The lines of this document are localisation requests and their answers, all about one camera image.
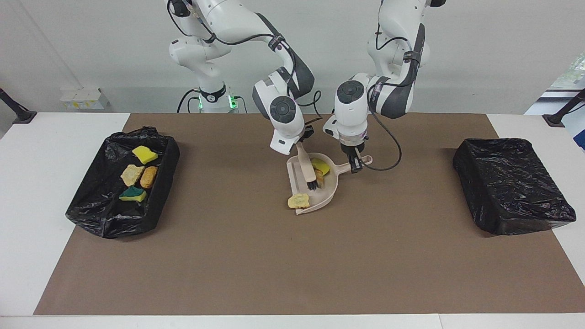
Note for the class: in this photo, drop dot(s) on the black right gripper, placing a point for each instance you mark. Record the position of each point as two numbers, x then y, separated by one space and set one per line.
307 135

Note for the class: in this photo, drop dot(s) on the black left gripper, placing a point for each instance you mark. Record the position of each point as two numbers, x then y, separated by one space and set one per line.
354 147

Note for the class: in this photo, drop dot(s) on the beige brush with black bristles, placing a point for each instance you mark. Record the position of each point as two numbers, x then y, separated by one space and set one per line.
305 164

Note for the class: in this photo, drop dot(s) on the yellow L-shaped sponge piece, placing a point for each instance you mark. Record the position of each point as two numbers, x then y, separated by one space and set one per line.
321 167

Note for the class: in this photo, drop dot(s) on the striped croissant piece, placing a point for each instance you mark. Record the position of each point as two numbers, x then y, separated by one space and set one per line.
319 179

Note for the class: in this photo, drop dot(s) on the beige plastic dustpan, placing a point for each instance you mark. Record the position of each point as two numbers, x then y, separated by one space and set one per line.
327 194

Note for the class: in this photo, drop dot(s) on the pale yellow bread chunk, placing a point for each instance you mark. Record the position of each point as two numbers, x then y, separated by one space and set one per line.
298 200

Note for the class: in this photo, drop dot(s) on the yellow wedge sponge piece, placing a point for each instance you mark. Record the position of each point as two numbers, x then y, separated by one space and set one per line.
145 155

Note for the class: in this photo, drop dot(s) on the orange-brown oval bread lump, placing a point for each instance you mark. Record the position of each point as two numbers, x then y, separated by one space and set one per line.
149 177

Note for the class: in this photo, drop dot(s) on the pale beige bread chunk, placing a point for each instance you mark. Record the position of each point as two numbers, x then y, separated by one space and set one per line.
132 174

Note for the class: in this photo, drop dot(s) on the green and yellow sponge piece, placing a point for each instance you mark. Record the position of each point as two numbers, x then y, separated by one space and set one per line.
132 194

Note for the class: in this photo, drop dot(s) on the bin with black bag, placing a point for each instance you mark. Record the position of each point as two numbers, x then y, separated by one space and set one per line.
512 192
105 214

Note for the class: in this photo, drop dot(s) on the brown table mat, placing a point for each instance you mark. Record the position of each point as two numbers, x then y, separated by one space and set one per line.
320 265

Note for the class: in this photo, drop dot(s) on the white power strip box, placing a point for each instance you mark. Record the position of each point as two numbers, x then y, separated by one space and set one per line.
84 98

